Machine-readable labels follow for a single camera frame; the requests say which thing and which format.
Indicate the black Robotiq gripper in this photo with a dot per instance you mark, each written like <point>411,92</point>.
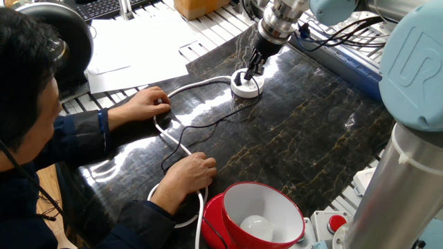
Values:
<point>266,46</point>

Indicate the round white power socket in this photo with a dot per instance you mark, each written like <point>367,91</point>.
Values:
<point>249,89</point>

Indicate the red gooseneck desk lamp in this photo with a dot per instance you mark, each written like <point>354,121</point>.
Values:
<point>214,221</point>

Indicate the person's right forearm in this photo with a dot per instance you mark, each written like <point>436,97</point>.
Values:
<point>162,204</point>

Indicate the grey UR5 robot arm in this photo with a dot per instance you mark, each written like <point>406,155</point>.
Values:
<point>408,103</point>

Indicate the person's left forearm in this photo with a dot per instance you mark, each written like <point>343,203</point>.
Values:
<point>90,133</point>

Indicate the long white power strip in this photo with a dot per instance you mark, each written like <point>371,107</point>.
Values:
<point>363,180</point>

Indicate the person's left hand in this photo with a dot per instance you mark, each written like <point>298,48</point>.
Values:
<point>145,103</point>

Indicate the person's right hand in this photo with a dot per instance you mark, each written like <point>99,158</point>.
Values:
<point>190,174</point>

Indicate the light wooden block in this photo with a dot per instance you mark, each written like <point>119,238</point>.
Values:
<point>197,8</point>

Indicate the large white paper sheet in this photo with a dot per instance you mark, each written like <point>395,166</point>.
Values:
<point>138,76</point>

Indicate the black keyboard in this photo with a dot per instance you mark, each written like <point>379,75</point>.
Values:
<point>100,8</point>

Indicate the grey box red button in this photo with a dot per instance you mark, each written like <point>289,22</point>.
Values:
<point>320,221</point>

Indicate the grey box green button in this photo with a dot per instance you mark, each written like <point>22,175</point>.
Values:
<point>308,238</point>

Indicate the person's head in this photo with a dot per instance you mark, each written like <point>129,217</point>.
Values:
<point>20,86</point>

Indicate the dark blue jacket torso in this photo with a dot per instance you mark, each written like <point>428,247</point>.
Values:
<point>20,211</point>

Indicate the grey aluminium frame beam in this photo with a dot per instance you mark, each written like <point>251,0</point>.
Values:
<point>346,69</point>

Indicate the silver metal post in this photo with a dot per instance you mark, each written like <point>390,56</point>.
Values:
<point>126,10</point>

